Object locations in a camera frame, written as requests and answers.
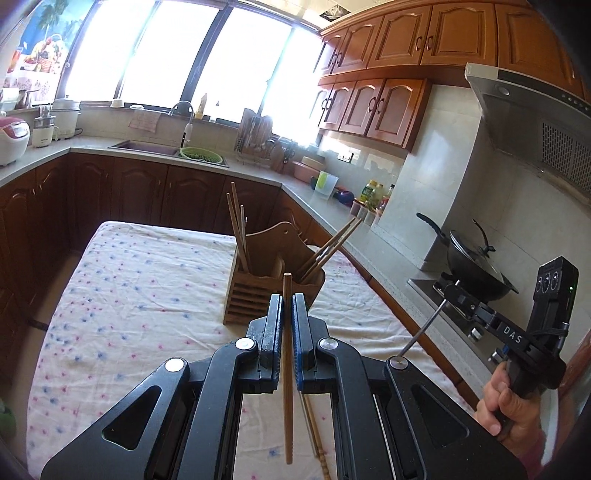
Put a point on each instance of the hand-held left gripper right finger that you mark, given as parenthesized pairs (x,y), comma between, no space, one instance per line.
(296,341)

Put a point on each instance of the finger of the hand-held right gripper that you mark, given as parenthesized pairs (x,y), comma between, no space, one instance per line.
(466,307)

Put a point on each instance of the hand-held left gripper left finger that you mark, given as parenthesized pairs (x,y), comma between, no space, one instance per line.
(277,341)

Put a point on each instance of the metal spoon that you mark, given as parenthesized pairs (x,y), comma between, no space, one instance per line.
(422,327)

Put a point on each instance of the wooden utensil holder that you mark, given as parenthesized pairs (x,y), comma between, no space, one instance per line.
(251,295)

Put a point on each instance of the person's right forearm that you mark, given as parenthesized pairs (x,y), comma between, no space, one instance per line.
(538,457)

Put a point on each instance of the dish rack with utensils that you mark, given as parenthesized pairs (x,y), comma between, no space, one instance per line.
(254,134)

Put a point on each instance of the person's right hand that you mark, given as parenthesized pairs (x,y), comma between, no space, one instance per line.
(521,417)

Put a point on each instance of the black wok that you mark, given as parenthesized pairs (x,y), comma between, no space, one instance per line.
(480,282)

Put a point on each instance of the gas stove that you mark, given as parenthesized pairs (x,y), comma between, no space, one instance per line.
(425,287)

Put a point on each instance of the glass wok lid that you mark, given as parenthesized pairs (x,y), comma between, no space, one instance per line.
(471,254)

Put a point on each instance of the light wooden rice paddle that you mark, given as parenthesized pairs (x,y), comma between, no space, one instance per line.
(279,267)

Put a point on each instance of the metal chopstick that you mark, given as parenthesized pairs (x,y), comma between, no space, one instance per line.
(308,415)

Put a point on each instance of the wooden chopstick with ridged end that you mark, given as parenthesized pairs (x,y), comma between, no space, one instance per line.
(325,466)

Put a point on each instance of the spice jars set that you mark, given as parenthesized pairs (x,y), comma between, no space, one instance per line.
(362,213)

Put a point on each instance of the grey kitchen countertop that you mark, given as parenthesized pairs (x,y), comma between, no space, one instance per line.
(323,203)

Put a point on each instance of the floral white tablecloth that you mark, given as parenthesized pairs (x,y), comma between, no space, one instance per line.
(138,295)

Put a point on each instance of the blue red pot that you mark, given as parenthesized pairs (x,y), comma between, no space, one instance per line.
(345,197)

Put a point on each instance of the green white pitcher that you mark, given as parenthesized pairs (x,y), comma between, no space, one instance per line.
(325,184)

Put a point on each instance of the pink lidded container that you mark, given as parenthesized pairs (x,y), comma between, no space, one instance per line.
(307,170)

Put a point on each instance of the knife block with scissors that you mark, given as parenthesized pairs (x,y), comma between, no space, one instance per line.
(282,159)

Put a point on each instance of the steel range hood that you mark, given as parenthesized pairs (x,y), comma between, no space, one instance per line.
(517,115)

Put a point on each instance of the green plastic basin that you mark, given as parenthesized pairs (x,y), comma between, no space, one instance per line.
(201,154)

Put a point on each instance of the dark wooden lower cabinets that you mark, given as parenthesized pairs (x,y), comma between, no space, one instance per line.
(138,189)

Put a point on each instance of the wooden upper cabinets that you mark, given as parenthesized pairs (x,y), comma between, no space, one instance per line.
(392,106)

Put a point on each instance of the chrome faucet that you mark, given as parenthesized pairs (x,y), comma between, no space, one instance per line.
(188,129)

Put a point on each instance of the kitchen sink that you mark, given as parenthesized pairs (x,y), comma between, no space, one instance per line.
(143,147)

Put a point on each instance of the pink hanging towel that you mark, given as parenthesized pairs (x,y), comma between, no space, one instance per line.
(144,121)

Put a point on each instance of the green object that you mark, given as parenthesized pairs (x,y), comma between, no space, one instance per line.
(5,422)

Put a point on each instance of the white bowl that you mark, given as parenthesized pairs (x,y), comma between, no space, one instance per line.
(117,103)

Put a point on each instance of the large white cooker pot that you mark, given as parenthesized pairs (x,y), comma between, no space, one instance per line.
(67,117)

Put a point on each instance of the kitchen window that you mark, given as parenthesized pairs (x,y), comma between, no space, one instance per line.
(152,55)

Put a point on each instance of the small white kitchen appliance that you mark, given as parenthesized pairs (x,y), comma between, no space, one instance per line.
(44,134)

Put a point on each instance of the ceiling vent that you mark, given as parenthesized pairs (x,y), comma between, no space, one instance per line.
(333,14)

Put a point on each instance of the white pink rice cooker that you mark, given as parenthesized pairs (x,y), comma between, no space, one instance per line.
(14,138)

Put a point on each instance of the wall outlet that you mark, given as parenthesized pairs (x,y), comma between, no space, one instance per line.
(348,155)

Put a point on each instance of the wall poster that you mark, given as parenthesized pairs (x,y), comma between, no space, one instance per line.
(46,46)

